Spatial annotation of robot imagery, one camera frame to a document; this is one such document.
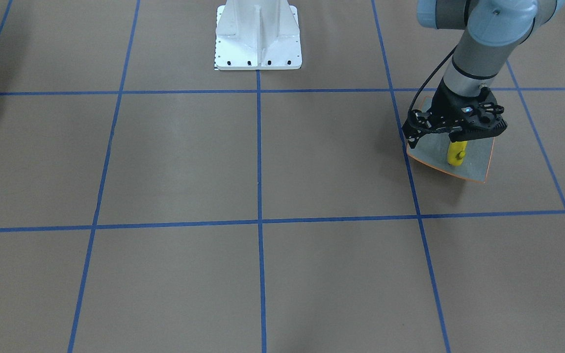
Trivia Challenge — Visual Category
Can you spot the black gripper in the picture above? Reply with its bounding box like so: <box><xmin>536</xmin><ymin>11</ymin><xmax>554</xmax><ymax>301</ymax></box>
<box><xmin>430</xmin><ymin>81</ymin><xmax>508</xmax><ymax>142</ymax></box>

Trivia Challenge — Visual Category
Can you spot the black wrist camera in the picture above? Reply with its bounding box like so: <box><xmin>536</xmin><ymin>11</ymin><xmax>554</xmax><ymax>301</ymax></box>
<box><xmin>402</xmin><ymin>109</ymin><xmax>462</xmax><ymax>149</ymax></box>

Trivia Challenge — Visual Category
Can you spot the grey square plate orange rim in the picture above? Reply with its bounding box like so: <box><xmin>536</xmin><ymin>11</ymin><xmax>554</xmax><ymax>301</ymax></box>
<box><xmin>406</xmin><ymin>97</ymin><xmax>495</xmax><ymax>183</ymax></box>

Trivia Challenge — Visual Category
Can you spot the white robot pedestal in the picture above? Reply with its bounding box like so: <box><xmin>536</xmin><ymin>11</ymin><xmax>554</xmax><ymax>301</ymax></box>
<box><xmin>214</xmin><ymin>0</ymin><xmax>303</xmax><ymax>70</ymax></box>

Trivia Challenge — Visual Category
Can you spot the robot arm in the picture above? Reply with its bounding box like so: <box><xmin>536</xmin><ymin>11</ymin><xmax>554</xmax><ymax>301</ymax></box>
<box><xmin>402</xmin><ymin>0</ymin><xmax>564</xmax><ymax>148</ymax></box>

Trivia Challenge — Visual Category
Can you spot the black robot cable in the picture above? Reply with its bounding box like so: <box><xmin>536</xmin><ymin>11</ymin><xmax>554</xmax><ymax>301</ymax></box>
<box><xmin>409</xmin><ymin>47</ymin><xmax>457</xmax><ymax>118</ymax></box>

